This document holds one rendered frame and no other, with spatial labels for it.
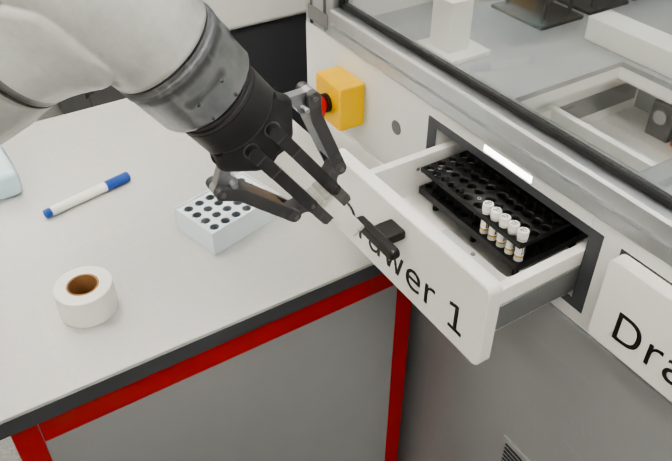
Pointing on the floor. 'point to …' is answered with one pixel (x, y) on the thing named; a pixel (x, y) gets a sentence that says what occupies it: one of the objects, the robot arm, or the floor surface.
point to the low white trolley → (186, 313)
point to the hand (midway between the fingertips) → (335, 208)
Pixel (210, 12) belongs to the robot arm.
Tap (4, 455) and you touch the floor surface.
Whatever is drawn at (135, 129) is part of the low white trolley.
